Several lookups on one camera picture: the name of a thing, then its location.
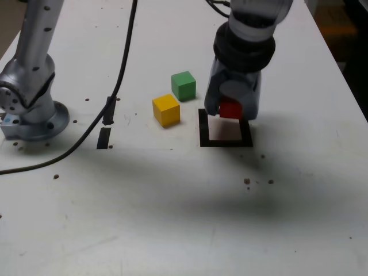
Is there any red cube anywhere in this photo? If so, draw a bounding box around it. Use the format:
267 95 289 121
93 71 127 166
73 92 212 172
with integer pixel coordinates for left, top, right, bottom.
218 97 243 119

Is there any black tape square outline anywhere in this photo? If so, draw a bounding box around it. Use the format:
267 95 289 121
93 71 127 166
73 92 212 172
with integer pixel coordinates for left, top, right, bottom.
198 108 254 148

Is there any black cable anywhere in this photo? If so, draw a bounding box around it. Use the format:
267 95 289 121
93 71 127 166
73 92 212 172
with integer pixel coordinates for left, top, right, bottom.
0 0 139 175

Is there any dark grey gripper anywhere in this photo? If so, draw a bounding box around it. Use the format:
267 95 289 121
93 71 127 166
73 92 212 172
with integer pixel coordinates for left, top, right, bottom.
204 56 263 120

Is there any black tape strip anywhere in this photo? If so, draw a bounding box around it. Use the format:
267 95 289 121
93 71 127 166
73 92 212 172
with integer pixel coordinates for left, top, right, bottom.
96 96 118 150

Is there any yellow cube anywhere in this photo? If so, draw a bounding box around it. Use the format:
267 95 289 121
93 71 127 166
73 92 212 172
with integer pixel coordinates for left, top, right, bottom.
152 93 181 127

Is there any green cube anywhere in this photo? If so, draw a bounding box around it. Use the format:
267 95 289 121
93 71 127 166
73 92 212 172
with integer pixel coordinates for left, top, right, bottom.
171 71 197 102

